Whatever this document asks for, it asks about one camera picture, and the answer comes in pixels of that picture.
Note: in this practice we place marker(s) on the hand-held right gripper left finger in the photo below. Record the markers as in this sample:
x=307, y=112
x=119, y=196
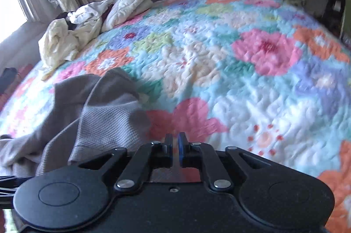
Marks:
x=169, y=150

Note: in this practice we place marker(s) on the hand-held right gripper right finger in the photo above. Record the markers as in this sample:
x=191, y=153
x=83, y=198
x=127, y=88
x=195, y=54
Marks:
x=182, y=150

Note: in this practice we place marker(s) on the grey knit sweater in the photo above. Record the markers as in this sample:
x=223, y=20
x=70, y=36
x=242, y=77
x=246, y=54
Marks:
x=96, y=117

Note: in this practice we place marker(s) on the floral quilted bedspread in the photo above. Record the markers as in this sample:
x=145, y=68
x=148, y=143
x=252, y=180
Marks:
x=219, y=71

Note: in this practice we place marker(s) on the white quilted pillow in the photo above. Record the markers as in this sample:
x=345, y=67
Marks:
x=126, y=8

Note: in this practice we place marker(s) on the crumpled cream bedding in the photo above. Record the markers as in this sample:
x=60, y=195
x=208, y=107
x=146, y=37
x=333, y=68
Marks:
x=63, y=41

